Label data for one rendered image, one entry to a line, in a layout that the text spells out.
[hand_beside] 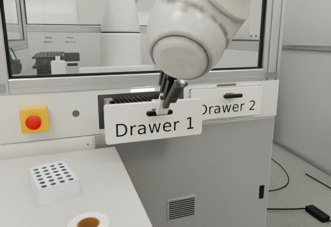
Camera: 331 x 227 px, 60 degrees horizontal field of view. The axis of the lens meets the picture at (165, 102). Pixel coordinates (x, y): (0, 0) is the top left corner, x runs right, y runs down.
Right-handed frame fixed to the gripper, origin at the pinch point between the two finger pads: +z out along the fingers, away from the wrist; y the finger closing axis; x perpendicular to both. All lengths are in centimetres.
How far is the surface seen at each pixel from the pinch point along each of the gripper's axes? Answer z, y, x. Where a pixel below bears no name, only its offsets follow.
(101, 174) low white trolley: 15.2, -9.2, 16.7
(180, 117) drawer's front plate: 8.8, 1.9, -7.3
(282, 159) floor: 152, 52, -160
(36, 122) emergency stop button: 13.3, 8.6, 32.2
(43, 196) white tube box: 7.7, -16.2, 29.8
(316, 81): 86, 86, -179
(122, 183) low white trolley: 11.5, -14.4, 12.3
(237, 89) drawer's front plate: 13.1, 15.4, -35.0
